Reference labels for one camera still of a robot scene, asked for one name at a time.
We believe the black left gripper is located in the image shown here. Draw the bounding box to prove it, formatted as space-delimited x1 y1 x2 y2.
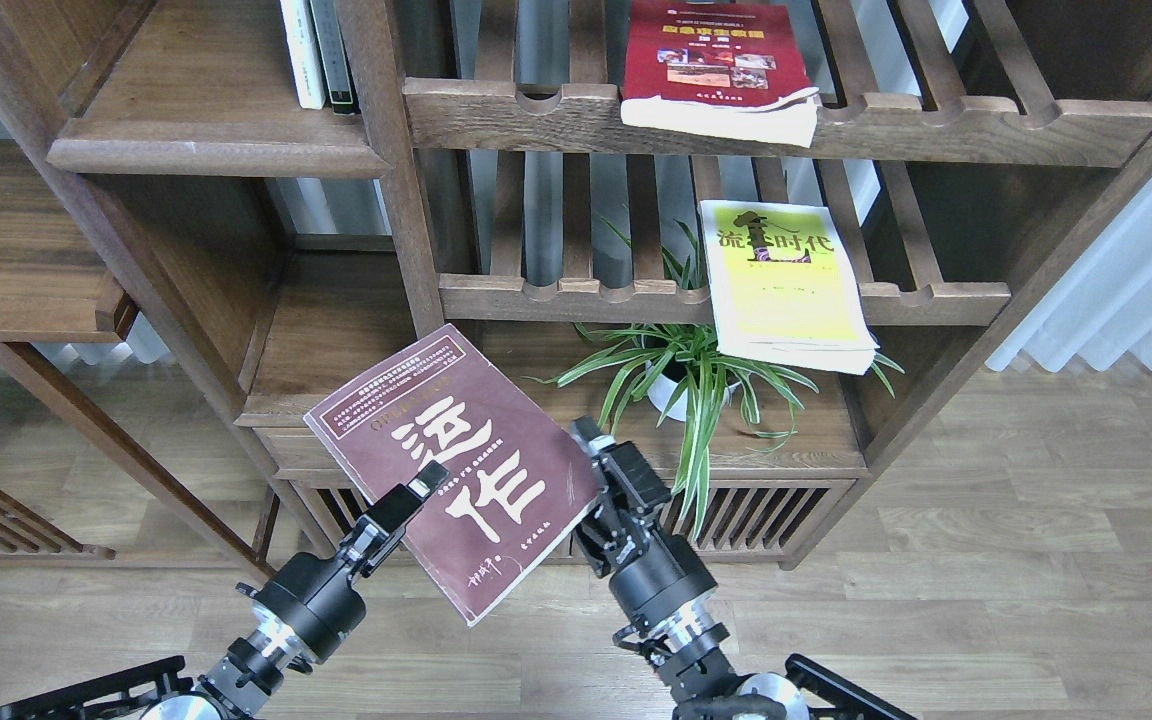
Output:
247 462 449 666

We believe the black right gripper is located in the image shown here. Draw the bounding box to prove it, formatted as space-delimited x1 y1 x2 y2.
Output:
571 416 719 651

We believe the dark brown book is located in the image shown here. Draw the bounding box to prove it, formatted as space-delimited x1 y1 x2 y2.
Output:
305 325 602 626

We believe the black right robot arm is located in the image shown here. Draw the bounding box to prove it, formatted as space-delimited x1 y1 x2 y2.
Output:
573 416 905 719

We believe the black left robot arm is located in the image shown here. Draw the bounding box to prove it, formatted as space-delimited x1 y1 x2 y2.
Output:
0 461 448 719

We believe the white plant pot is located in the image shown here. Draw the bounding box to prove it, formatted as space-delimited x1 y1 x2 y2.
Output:
645 359 738 420

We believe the green spider plant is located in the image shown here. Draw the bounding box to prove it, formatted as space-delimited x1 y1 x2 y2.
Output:
550 209 901 530

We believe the yellow green book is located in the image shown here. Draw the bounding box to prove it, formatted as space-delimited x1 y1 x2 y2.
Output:
698 200 877 376

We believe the dark wooden bookshelf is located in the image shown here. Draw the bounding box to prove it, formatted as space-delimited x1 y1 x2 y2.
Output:
0 1 1152 569

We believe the red book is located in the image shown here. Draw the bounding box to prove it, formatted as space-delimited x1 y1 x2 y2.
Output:
620 1 820 147

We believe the white upright book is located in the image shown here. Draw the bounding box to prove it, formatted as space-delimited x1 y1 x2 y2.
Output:
280 0 326 109

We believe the dark upright book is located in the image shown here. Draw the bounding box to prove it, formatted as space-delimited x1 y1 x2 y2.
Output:
310 0 358 115

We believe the white curtain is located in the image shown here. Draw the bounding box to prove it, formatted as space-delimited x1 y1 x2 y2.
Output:
986 179 1152 372

